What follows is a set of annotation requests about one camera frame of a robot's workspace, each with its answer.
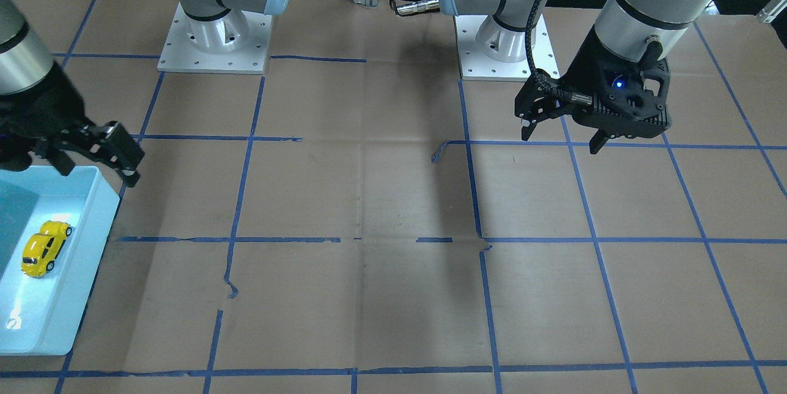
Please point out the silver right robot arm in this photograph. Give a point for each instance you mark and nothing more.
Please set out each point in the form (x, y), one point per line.
(26, 60)

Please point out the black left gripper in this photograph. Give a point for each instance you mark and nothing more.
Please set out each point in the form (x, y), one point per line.
(586, 70)

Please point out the light blue plastic bin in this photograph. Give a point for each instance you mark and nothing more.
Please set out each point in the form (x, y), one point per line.
(42, 315)

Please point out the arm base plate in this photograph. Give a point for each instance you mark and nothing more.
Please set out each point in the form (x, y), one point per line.
(237, 43)
(488, 52)

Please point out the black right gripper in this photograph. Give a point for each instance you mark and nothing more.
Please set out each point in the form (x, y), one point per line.
(38, 110)

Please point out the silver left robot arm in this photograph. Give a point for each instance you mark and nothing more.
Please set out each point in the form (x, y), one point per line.
(622, 26)

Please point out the yellow toy beetle car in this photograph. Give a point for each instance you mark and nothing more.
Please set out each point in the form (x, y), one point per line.
(43, 248)

